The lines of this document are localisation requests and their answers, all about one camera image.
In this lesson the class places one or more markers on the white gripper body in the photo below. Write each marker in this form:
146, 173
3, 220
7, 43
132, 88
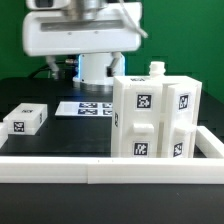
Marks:
83, 27

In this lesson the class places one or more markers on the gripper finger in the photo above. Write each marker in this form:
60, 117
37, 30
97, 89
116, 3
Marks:
51, 61
115, 59

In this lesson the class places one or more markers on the white cabinet body box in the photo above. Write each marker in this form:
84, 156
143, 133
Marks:
156, 74

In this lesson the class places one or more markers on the white cabinet door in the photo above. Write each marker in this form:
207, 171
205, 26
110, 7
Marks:
179, 128
141, 120

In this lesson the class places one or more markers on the white cabinet top block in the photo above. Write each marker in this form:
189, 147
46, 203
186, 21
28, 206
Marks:
26, 118

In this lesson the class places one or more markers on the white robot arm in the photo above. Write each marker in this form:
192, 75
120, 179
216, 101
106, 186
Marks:
92, 67

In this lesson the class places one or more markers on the white marker base sheet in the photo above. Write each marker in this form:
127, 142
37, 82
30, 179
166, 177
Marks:
84, 109

